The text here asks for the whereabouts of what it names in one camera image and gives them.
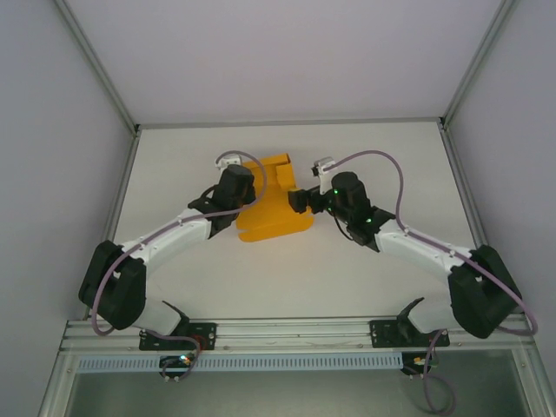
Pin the orange paper box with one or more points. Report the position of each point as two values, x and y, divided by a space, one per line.
269 213

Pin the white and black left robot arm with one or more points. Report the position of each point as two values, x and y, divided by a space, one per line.
165 243

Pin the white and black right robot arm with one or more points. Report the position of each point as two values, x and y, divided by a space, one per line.
417 252

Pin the small electronics board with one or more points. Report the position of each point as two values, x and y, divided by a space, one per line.
174 360
417 360

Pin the grey metal panel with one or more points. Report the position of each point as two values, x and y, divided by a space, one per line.
282 395

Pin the aluminium table edge rail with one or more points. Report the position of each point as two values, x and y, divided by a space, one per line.
123 174
464 195
286 123

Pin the long aluminium mounting rail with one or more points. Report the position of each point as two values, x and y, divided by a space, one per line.
295 334

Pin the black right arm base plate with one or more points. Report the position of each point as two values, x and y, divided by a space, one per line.
382 334

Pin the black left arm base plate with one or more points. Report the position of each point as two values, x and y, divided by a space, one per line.
204 336

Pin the aluminium frame post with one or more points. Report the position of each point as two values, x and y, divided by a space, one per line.
479 61
101 69

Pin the aluminium frame leg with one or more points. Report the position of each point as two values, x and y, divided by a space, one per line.
56 386
536 382

